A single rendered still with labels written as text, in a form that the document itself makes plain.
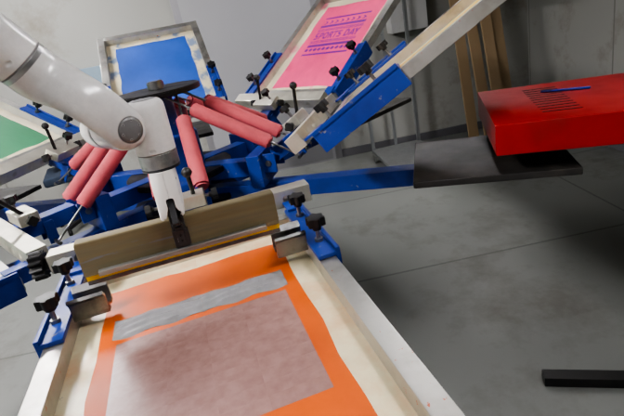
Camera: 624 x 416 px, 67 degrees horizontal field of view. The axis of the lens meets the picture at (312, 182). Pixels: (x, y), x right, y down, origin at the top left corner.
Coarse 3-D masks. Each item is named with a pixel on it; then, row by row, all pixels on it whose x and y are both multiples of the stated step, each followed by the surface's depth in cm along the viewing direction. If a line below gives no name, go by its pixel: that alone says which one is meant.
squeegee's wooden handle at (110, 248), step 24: (264, 192) 101; (192, 216) 96; (216, 216) 98; (240, 216) 100; (264, 216) 101; (96, 240) 92; (120, 240) 93; (144, 240) 95; (168, 240) 96; (192, 240) 98; (96, 264) 93
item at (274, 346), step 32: (256, 256) 113; (288, 288) 97; (224, 320) 91; (256, 320) 89; (288, 320) 87; (320, 320) 85; (224, 352) 82; (256, 352) 80; (288, 352) 79; (320, 352) 77; (224, 384) 74; (256, 384) 73; (288, 384) 72; (320, 384) 70; (352, 384) 69
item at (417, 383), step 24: (168, 264) 117; (336, 264) 96; (336, 288) 90; (360, 288) 86; (360, 312) 80; (72, 336) 92; (384, 336) 73; (48, 360) 83; (384, 360) 71; (408, 360) 67; (48, 384) 77; (408, 384) 63; (432, 384) 62; (24, 408) 72; (48, 408) 74; (432, 408) 59; (456, 408) 58
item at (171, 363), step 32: (160, 288) 107; (192, 288) 104; (192, 320) 92; (128, 352) 87; (160, 352) 85; (192, 352) 83; (96, 384) 80; (128, 384) 78; (160, 384) 77; (192, 384) 76
